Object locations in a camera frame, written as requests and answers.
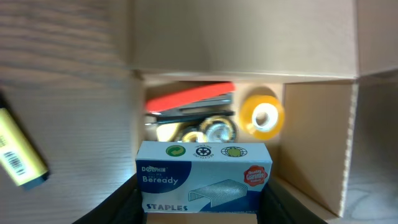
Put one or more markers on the yellow clear tape roll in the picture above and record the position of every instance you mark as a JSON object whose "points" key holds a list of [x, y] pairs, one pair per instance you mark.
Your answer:
{"points": [[261, 116]]}

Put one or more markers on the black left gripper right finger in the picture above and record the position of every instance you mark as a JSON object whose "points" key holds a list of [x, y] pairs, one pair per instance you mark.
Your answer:
{"points": [[278, 206]]}

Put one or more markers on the yellow highlighter blue cap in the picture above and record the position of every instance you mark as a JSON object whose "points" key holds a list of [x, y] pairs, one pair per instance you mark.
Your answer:
{"points": [[19, 158]]}

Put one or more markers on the red black stapler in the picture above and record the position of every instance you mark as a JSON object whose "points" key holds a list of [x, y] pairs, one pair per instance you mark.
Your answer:
{"points": [[193, 104]]}

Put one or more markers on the brown cardboard box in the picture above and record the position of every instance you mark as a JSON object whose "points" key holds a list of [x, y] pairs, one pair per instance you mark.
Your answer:
{"points": [[334, 63]]}

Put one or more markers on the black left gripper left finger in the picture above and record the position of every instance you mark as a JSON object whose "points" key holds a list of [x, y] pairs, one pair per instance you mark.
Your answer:
{"points": [[123, 206]]}

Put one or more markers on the correction tape dispenser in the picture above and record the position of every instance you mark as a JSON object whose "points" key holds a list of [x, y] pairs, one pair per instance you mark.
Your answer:
{"points": [[213, 129]]}

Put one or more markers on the blue white staples box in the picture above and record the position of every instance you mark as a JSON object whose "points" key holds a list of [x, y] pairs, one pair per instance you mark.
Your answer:
{"points": [[189, 177]]}

